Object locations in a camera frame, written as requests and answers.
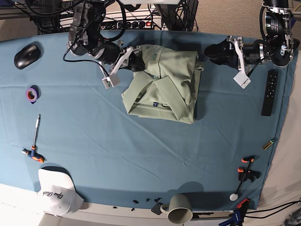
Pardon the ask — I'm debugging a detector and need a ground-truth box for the black orange bar clamp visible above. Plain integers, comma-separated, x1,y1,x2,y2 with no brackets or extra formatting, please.
229,155,261,202

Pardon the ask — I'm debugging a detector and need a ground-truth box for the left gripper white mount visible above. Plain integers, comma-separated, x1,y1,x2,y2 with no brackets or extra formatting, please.
204,35,268,89

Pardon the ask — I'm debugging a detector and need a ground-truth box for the blue table cloth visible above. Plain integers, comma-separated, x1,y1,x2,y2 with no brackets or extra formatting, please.
0,30,297,210

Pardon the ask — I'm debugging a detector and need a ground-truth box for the grey green mug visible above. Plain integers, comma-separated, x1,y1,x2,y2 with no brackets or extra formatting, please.
160,194,193,224

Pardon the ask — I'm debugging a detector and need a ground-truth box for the black remote control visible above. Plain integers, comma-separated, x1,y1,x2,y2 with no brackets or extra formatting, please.
261,69,278,116

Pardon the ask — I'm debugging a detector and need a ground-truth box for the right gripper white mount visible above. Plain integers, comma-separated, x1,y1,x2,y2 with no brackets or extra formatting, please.
96,40,145,89

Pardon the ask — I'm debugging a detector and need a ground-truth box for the purple tape roll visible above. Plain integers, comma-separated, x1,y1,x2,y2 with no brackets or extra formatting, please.
25,85,40,104

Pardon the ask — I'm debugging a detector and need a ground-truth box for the sage green T-shirt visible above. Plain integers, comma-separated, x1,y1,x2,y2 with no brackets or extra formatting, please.
122,44,204,124

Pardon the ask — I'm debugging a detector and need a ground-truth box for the black computer mouse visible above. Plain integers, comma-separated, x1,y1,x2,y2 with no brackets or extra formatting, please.
14,44,41,70

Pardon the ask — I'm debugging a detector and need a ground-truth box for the orange handled T wrench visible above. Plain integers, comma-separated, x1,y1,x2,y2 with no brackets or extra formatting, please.
22,114,45,163

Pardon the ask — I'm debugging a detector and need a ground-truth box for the blue orange clamp bottom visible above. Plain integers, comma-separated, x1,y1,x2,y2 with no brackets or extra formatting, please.
219,198,251,226

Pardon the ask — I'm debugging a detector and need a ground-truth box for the black power strip red switch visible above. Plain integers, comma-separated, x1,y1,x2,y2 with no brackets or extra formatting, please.
101,20,155,30

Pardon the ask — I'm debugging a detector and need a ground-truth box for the small dark square plate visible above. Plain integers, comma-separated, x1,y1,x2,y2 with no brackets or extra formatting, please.
151,202,163,215

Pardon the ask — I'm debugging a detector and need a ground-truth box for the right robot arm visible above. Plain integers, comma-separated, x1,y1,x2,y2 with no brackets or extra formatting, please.
66,0,145,89

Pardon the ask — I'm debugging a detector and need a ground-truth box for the small brass green stick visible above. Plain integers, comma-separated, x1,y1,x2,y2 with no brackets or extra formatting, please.
262,139,275,150

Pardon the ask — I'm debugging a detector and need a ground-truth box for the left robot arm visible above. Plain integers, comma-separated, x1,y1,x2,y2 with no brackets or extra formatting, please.
204,0,299,89

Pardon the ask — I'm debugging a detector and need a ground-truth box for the white baseball cap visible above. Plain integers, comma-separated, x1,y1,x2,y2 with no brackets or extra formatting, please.
38,169,84,217

